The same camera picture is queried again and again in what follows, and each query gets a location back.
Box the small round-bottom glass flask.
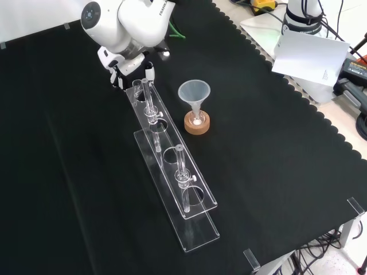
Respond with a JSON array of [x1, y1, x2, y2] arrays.
[[189, 109, 206, 127]]

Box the black floor cable bundle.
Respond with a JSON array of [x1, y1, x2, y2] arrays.
[[282, 227, 367, 275]]

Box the black bench cloth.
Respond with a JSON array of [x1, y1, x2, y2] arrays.
[[0, 0, 367, 275]]

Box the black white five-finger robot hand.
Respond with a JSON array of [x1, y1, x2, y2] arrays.
[[108, 53, 157, 90]]

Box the white paper sheet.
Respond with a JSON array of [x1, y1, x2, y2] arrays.
[[271, 28, 352, 87]]

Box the clear glass weighing funnel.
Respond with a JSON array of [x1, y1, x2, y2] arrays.
[[132, 80, 144, 99]]

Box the green cable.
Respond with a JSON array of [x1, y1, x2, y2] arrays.
[[168, 16, 187, 40]]

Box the yellow stop button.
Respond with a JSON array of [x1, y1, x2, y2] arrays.
[[250, 0, 279, 15]]

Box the pale board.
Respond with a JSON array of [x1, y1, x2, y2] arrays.
[[239, 10, 342, 104]]

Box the translucent plastic funnel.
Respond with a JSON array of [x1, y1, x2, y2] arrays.
[[177, 80, 212, 123]]

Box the brown cork ring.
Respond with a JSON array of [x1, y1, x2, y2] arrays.
[[183, 111, 212, 136]]

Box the black power supply box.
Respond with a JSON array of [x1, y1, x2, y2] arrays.
[[339, 57, 367, 84]]

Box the clear cloth clamp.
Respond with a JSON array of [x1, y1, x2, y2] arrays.
[[346, 197, 366, 216], [243, 248, 261, 272]]

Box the clear acrylic funnel stand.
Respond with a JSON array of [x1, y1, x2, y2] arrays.
[[124, 78, 221, 254]]

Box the white robot base with straps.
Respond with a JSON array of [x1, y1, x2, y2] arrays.
[[282, 0, 327, 38]]

